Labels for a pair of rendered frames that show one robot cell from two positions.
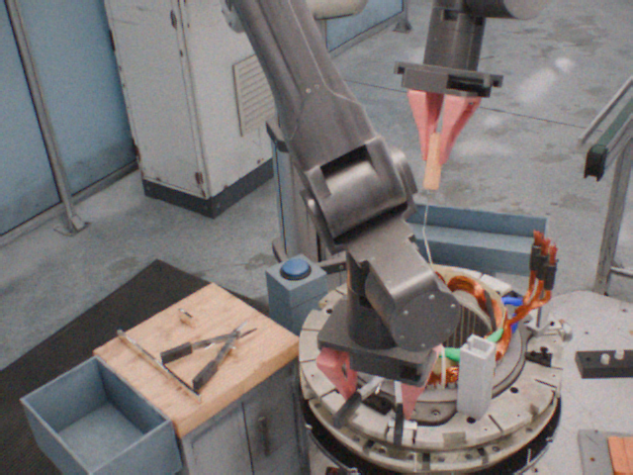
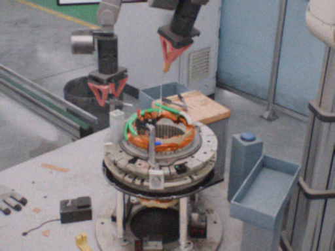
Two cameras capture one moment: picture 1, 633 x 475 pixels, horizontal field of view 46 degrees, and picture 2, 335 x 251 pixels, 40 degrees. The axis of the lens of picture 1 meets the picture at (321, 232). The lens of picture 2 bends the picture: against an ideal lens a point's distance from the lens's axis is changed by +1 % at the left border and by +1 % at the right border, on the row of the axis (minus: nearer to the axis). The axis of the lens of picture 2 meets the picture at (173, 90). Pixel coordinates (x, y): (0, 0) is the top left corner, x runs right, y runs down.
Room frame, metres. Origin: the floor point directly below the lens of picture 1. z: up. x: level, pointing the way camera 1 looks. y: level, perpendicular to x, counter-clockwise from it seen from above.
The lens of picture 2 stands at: (0.88, -1.22, 1.74)
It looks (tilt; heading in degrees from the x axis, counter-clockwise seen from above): 24 degrees down; 98
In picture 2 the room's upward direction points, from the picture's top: 2 degrees clockwise
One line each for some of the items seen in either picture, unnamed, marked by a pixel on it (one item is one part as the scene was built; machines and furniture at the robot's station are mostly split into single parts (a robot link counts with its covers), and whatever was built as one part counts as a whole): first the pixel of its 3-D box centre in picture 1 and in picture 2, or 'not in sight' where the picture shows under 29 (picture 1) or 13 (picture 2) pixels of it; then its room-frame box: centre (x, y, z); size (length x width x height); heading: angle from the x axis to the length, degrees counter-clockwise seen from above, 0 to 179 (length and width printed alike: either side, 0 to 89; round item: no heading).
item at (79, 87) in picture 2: not in sight; (94, 110); (0.00, 1.38, 0.39); 0.39 x 0.39 x 0.35
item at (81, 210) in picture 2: not in sight; (76, 208); (0.43, -0.11, 0.81); 0.10 x 0.06 x 0.06; 21
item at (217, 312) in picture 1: (198, 351); (190, 108); (0.75, 0.17, 1.05); 0.20 x 0.19 x 0.02; 133
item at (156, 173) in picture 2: (549, 335); (156, 178); (0.71, -0.28, 1.07); 0.04 x 0.02 x 0.05; 7
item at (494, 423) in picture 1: (428, 342); (160, 140); (0.70, -0.12, 1.09); 0.32 x 0.32 x 0.01
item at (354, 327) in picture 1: (379, 313); (108, 65); (0.53, -0.05, 1.28); 0.10 x 0.07 x 0.07; 65
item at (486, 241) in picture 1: (462, 297); (262, 226); (0.99, -0.23, 0.92); 0.25 x 0.11 x 0.28; 70
